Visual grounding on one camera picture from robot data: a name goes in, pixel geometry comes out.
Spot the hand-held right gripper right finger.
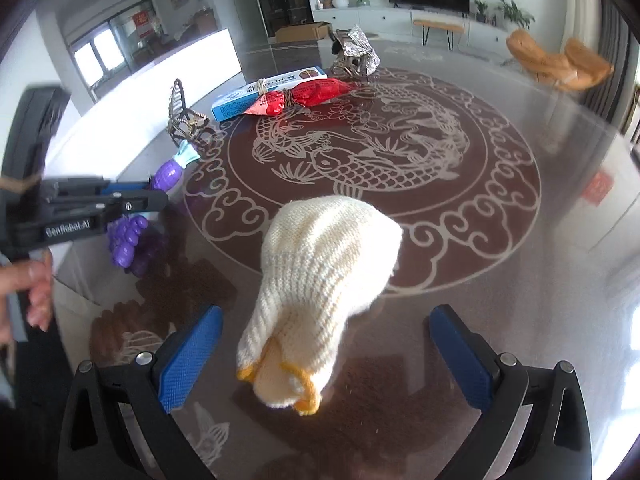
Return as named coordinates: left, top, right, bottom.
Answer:
left=428, top=304, right=593, bottom=480

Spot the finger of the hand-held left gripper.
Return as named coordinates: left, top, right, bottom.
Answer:
left=97, top=177, right=153, bottom=196
left=102, top=191, right=170, bottom=221

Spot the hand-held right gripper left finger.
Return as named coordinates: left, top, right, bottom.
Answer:
left=59, top=304, right=224, bottom=480

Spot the purple grape toy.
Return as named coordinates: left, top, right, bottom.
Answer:
left=106, top=214, right=151, bottom=268

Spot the white knitted glove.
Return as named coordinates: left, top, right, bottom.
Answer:
left=236, top=195, right=404, bottom=416

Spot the round glass desktop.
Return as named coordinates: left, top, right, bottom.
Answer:
left=50, top=40, right=640, bottom=480

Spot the person's left hand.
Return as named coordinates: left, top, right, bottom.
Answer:
left=0, top=252, right=55, bottom=343

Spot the purple eggplant toy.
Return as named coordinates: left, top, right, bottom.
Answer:
left=150, top=139, right=202, bottom=193

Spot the blue and white box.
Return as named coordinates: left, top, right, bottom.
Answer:
left=210, top=65, right=328, bottom=122

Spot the red snack packet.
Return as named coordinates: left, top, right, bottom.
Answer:
left=244, top=77, right=358, bottom=117

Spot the red square sticker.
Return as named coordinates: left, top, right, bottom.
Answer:
left=582, top=170, right=613, bottom=206

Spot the brown cardboard box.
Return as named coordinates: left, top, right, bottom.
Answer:
left=274, top=21, right=333, bottom=43

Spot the silver foil packet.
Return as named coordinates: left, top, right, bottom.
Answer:
left=328, top=24, right=381, bottom=78

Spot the orange lounge chair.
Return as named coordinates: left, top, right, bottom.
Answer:
left=506, top=28, right=615, bottom=92

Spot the white television cabinet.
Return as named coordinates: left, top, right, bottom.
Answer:
left=312, top=0, right=511, bottom=51

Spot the wooden bench with metal legs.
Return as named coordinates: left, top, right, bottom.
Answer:
left=413, top=18, right=466, bottom=51

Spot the grey curtain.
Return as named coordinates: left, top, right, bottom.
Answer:
left=600, top=0, right=640, bottom=141

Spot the leafy potted plant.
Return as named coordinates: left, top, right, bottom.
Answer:
left=495, top=0, right=536, bottom=30

